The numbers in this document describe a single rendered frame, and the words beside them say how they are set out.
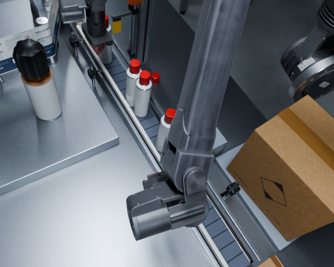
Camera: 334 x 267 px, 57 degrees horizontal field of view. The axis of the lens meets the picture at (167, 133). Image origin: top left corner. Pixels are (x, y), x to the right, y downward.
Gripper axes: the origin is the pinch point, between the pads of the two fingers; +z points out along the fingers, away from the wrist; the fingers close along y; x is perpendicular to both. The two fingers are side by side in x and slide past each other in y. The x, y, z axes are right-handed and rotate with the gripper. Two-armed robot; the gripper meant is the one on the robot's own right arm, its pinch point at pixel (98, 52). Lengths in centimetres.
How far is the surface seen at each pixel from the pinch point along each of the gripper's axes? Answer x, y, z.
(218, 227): 8, 68, 13
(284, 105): 143, 11, 102
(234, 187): 16, 61, 4
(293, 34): 208, -47, 103
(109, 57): 6.2, -5.3, 10.1
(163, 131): 4.6, 36.9, -0.2
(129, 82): 3.7, 15.7, 0.5
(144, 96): 5.9, 22.5, 0.9
